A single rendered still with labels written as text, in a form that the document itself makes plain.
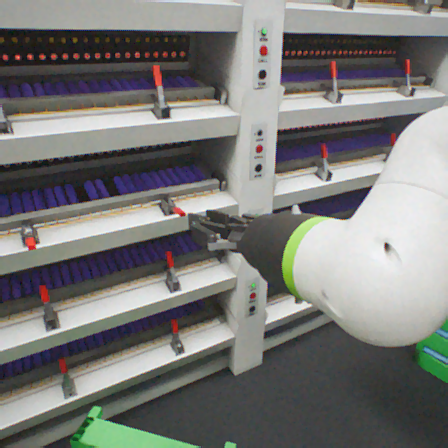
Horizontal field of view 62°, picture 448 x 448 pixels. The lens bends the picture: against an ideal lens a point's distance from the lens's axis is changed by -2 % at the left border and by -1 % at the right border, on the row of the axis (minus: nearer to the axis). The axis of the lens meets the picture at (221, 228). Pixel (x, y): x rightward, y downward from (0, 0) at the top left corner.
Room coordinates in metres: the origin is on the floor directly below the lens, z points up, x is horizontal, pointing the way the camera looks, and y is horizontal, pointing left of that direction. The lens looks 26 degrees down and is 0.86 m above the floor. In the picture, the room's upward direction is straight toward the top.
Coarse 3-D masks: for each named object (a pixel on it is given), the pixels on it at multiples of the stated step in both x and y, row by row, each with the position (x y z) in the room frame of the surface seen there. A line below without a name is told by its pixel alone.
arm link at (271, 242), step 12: (276, 216) 0.39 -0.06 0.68; (288, 216) 0.38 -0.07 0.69; (300, 216) 0.37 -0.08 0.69; (312, 216) 0.36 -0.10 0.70; (264, 228) 0.38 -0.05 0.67; (276, 228) 0.36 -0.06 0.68; (288, 228) 0.35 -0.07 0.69; (264, 240) 0.36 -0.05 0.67; (276, 240) 0.35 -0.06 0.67; (288, 240) 0.34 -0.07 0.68; (264, 252) 0.35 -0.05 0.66; (276, 252) 0.34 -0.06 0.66; (264, 264) 0.35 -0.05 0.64; (276, 264) 0.33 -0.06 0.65; (264, 276) 0.36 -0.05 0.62; (276, 276) 0.33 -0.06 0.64; (300, 300) 0.36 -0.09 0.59
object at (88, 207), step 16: (144, 192) 0.74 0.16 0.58; (160, 192) 0.74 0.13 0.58; (176, 192) 0.76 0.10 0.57; (192, 192) 0.78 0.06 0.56; (48, 208) 0.65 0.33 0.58; (64, 208) 0.66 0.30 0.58; (80, 208) 0.66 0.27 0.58; (96, 208) 0.68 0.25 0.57; (112, 208) 0.70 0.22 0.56; (0, 224) 0.59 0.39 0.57; (16, 224) 0.61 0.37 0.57; (32, 224) 0.62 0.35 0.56; (64, 224) 0.63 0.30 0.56
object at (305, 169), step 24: (360, 120) 1.20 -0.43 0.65; (288, 144) 1.04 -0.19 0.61; (312, 144) 1.08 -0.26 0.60; (336, 144) 1.10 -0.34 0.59; (360, 144) 1.12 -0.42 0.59; (384, 144) 1.14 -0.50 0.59; (288, 168) 0.94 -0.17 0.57; (312, 168) 0.98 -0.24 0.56; (336, 168) 0.99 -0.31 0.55; (360, 168) 1.02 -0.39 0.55; (288, 192) 0.85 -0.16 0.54; (312, 192) 0.90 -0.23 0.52; (336, 192) 0.95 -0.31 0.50
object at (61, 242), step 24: (24, 168) 0.74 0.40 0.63; (48, 168) 0.75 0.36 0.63; (72, 168) 0.78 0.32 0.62; (216, 168) 0.87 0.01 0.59; (216, 192) 0.81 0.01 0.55; (240, 192) 0.77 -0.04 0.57; (120, 216) 0.69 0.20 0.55; (144, 216) 0.70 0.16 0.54; (168, 216) 0.71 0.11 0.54; (0, 240) 0.58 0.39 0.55; (48, 240) 0.60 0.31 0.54; (72, 240) 0.61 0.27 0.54; (96, 240) 0.63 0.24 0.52; (120, 240) 0.66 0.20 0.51; (144, 240) 0.68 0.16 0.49; (0, 264) 0.55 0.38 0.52; (24, 264) 0.57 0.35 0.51
